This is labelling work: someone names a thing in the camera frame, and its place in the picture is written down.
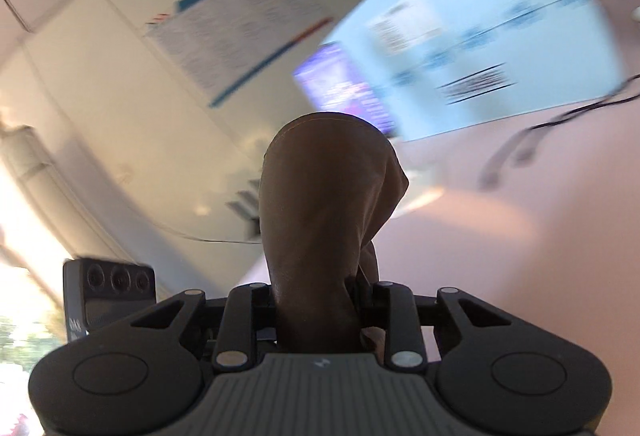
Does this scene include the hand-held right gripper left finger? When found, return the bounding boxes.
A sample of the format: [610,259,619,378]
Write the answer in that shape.
[131,283,273,371]

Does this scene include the purple packet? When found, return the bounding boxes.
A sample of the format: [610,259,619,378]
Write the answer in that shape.
[292,41,402,137]

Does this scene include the wall poster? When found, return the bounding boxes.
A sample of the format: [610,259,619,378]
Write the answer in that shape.
[141,0,335,110]

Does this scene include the black cable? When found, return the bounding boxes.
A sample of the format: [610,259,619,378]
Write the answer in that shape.
[477,74,640,191]

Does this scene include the large light blue carton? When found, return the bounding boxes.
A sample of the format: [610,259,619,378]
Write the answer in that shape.
[320,0,625,143]

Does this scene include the brown cloth garment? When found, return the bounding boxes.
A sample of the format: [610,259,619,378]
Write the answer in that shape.
[258,113,410,358]

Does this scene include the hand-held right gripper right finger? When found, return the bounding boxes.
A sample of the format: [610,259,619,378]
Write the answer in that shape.
[367,281,512,371]

